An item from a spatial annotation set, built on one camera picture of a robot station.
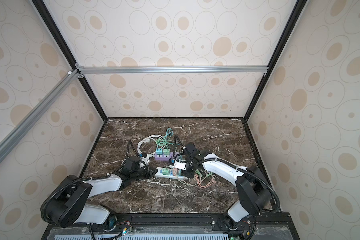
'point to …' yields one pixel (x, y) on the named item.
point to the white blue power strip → (159, 173)
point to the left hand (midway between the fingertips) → (160, 169)
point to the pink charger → (175, 172)
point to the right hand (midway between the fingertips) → (184, 169)
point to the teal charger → (159, 151)
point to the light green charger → (165, 171)
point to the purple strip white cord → (156, 137)
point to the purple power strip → (163, 157)
